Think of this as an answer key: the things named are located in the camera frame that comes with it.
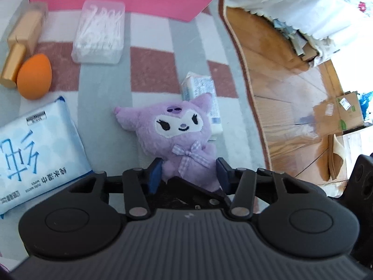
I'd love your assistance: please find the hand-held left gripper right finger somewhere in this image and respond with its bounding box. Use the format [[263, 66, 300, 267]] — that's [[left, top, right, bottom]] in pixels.
[[216, 157, 310, 220]]

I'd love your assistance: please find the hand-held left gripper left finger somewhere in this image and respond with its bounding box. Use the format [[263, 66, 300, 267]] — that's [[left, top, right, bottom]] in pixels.
[[68, 157, 164, 221]]

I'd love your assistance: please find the purple plush toy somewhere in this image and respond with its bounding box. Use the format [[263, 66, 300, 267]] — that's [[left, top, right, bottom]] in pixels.
[[114, 92, 220, 194]]

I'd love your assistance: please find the small tissue pack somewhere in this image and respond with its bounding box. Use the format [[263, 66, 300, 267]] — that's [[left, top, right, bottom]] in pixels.
[[181, 71, 224, 136]]

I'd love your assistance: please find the blue white wet wipes pack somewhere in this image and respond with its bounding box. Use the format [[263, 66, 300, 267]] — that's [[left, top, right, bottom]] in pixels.
[[0, 95, 94, 218]]

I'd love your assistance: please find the clear plastic swab box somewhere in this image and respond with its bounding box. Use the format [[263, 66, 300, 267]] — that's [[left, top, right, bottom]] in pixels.
[[71, 0, 126, 65]]

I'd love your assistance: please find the orange makeup sponge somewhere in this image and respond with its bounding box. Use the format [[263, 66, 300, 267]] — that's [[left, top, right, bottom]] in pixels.
[[17, 53, 53, 100]]

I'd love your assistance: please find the flattened cardboard piece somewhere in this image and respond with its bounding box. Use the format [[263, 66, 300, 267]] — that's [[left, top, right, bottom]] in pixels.
[[328, 133, 352, 181]]

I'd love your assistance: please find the brown cardboard box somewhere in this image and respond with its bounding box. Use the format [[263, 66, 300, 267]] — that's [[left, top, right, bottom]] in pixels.
[[313, 91, 366, 137]]

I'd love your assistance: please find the blue plastic bag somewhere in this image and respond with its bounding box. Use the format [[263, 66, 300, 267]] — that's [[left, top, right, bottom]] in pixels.
[[360, 92, 373, 124]]

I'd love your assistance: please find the checked rug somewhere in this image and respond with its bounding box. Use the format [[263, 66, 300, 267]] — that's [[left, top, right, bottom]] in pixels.
[[0, 0, 273, 210]]

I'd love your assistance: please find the cardboard under bed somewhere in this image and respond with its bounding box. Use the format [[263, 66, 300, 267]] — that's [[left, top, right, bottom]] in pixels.
[[293, 33, 320, 62]]

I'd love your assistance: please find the gold cosmetic tube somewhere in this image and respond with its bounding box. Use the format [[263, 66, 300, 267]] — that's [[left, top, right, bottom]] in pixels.
[[0, 43, 27, 89]]

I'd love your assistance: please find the floral bed cover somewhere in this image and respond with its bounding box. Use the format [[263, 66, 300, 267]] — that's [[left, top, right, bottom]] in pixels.
[[226, 0, 373, 66]]

